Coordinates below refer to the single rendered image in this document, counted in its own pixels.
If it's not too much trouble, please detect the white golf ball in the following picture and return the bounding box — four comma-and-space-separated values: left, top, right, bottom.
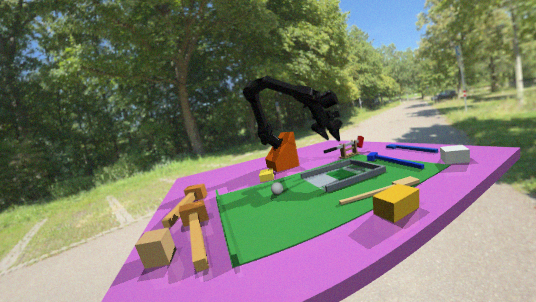
271, 182, 283, 194

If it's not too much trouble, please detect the blue rectangular block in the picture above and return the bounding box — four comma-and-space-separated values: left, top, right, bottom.
367, 152, 425, 169

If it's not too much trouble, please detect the green flat mat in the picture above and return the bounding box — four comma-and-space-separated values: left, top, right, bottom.
220, 154, 450, 268

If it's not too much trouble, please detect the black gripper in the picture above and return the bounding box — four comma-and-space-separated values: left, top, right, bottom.
311, 110, 342, 142

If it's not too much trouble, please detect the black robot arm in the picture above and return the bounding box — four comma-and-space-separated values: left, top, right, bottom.
243, 76, 338, 149

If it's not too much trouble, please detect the white rectangular block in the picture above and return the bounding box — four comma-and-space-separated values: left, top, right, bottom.
440, 145, 470, 164

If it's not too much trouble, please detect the yellow block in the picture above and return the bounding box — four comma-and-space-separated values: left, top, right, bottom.
372, 184, 420, 223
259, 168, 274, 182

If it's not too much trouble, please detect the wooden mallet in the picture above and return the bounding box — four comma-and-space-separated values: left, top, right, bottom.
161, 184, 208, 228
179, 199, 209, 272

